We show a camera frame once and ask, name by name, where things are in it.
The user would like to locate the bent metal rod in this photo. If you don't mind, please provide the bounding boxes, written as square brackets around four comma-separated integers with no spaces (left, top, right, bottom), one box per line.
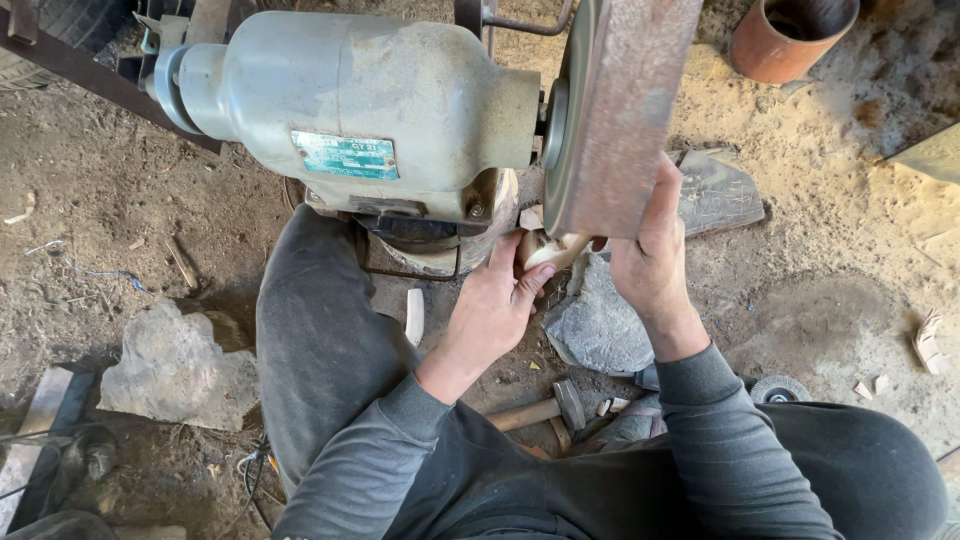
[480,0,576,38]

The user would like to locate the hammer with wooden handle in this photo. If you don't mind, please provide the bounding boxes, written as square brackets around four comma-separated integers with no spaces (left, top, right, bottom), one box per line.
[485,378,588,435]

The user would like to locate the person's right leg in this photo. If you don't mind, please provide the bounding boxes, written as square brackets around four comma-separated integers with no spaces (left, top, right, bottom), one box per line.
[750,400,951,540]

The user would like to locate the person's left hand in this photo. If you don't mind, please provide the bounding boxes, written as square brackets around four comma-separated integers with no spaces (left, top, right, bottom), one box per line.
[437,228,560,378]

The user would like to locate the black cable bundle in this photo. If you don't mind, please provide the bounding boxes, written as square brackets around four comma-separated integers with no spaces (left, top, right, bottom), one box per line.
[234,441,277,530]

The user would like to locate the large pale grey rock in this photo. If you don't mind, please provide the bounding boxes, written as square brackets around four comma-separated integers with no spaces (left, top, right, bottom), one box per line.
[97,298,261,433]

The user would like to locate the scratched grey stone slab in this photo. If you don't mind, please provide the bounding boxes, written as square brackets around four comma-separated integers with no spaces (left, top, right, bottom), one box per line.
[669,147,767,238]

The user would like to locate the small wooden stick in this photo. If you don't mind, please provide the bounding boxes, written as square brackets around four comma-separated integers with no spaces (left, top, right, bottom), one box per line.
[162,235,199,291]

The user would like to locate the thin blue wire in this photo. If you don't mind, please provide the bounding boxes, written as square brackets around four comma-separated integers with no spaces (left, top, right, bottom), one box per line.
[63,258,148,294]

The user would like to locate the person's leg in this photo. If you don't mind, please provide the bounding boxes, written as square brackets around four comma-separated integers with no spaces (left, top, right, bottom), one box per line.
[750,400,951,540]
[255,204,423,498]

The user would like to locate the round wire brush wheel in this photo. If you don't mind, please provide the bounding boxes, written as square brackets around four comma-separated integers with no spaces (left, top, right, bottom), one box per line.
[749,374,813,406]

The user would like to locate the pale wooden board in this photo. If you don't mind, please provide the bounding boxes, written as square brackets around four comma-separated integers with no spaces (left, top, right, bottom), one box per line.
[888,122,960,186]

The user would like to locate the dark rusty metal bar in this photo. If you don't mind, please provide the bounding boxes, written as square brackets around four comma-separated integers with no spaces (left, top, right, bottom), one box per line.
[0,25,226,156]

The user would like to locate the black rubber tire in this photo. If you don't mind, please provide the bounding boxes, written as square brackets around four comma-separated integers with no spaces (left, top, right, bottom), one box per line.
[0,0,135,93]

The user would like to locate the rusty sanding wheel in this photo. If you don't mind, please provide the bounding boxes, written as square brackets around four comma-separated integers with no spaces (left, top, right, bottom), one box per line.
[540,0,706,241]

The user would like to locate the white curved wood blank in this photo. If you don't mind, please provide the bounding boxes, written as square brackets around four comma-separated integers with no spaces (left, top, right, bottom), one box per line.
[404,288,426,348]

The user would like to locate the grinder stand with metal frame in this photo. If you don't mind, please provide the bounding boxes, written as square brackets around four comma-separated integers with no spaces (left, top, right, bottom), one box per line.
[354,168,523,283]

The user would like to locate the pale carved wood piece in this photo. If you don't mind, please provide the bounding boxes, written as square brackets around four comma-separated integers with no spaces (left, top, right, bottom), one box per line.
[517,229,594,273]

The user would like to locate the rusty orange metal pipe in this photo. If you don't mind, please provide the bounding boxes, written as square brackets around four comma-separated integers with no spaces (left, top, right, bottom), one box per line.
[728,0,862,87]

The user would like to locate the flat grey stone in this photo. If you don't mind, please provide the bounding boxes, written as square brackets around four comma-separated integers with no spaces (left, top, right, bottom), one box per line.
[541,253,658,378]

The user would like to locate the person's right hand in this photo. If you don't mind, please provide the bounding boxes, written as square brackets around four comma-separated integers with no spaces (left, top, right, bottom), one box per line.
[591,153,711,363]

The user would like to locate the grey wooden plank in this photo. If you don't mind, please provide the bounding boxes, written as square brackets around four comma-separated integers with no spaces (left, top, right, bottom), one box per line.
[0,365,78,535]

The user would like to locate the person's left leg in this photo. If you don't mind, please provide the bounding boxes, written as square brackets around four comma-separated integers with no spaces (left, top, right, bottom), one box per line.
[255,204,423,498]

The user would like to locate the grey bench grinder motor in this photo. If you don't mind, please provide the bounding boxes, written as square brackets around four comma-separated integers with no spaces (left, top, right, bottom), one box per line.
[144,10,543,228]

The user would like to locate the pale wood scrap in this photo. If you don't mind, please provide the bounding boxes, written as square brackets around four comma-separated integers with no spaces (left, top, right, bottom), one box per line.
[912,308,951,377]

